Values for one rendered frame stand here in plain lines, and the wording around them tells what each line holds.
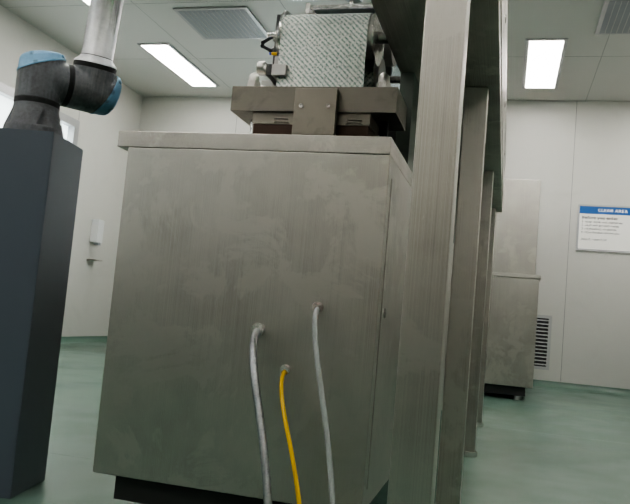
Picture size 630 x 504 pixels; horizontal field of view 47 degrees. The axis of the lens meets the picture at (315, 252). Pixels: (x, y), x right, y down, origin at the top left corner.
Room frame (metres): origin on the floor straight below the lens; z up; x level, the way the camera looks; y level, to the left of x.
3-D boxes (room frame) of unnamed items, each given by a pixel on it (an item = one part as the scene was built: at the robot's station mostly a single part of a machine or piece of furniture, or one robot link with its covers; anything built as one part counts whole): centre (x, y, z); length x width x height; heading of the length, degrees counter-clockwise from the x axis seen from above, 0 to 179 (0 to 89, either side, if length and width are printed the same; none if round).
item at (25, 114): (1.89, 0.77, 0.95); 0.15 x 0.15 x 0.10
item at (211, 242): (2.84, -0.17, 0.43); 2.52 x 0.64 x 0.86; 165
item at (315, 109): (1.63, 0.03, 0.96); 0.10 x 0.03 x 0.11; 75
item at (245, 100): (1.73, 0.02, 1.00); 0.40 x 0.16 x 0.06; 75
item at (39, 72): (1.90, 0.76, 1.07); 0.13 x 0.12 x 0.14; 127
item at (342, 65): (1.85, 0.03, 1.11); 0.23 x 0.01 x 0.18; 75
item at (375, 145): (2.84, -0.15, 0.88); 2.52 x 0.66 x 0.04; 165
